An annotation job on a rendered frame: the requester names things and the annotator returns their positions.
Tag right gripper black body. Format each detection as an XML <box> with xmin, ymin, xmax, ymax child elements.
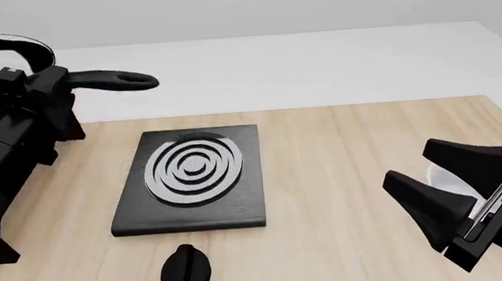
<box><xmin>437</xmin><ymin>158</ymin><xmax>502</xmax><ymax>276</ymax></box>

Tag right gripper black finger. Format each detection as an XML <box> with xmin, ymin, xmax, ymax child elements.
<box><xmin>421</xmin><ymin>133</ymin><xmax>502</xmax><ymax>186</ymax></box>
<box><xmin>380</xmin><ymin>163</ymin><xmax>482</xmax><ymax>258</ymax></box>

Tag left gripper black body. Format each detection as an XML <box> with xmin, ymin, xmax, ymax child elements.
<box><xmin>20</xmin><ymin>88</ymin><xmax>88</xmax><ymax>162</ymax></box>

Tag round black stove knob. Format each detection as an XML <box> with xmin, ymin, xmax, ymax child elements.
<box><xmin>157</xmin><ymin>242</ymin><xmax>214</xmax><ymax>281</ymax></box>

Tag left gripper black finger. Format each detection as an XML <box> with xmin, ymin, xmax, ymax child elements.
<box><xmin>23</xmin><ymin>64</ymin><xmax>74</xmax><ymax>99</ymax></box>

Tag flat black stove plate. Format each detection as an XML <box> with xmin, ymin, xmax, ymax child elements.
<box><xmin>104</xmin><ymin>123</ymin><xmax>269</xmax><ymax>239</ymax></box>

